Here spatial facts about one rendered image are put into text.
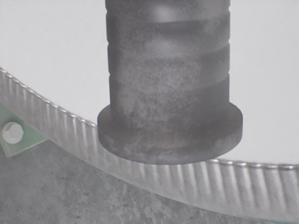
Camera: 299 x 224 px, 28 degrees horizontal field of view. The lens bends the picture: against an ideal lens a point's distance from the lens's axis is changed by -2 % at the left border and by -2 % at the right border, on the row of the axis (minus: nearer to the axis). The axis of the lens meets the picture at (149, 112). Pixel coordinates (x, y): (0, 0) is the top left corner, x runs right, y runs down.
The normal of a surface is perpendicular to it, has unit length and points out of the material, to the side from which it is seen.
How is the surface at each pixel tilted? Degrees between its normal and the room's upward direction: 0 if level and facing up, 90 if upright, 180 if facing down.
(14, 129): 0
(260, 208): 90
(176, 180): 92
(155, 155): 62
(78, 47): 90
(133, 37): 78
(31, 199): 0
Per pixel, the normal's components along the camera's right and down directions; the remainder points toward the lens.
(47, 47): -0.70, 0.34
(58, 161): 0.61, -0.18
